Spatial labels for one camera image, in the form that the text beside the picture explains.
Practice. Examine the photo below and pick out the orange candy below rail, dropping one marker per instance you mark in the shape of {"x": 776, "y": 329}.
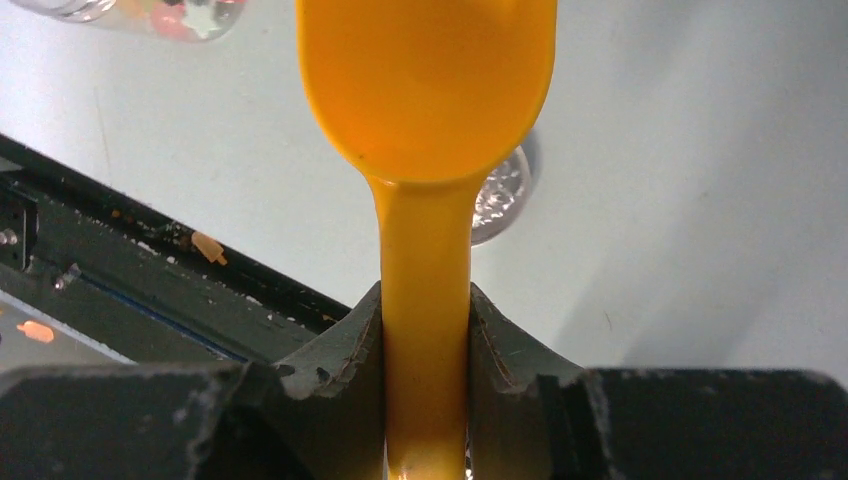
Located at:
{"x": 36, "y": 331}

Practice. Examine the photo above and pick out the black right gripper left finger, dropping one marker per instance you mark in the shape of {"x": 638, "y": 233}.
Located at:
{"x": 74, "y": 409}

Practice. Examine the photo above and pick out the orange plastic scoop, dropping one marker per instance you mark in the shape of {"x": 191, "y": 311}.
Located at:
{"x": 425, "y": 99}

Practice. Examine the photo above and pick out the small fallen candy piece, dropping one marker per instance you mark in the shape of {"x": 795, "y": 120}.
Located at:
{"x": 210, "y": 248}

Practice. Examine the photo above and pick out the silver metal jar lid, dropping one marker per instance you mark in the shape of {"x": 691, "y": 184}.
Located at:
{"x": 502, "y": 196}

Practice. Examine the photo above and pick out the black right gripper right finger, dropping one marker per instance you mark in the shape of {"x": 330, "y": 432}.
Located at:
{"x": 536, "y": 415}

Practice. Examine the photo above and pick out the clear plastic jar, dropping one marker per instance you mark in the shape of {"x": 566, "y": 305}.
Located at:
{"x": 189, "y": 21}

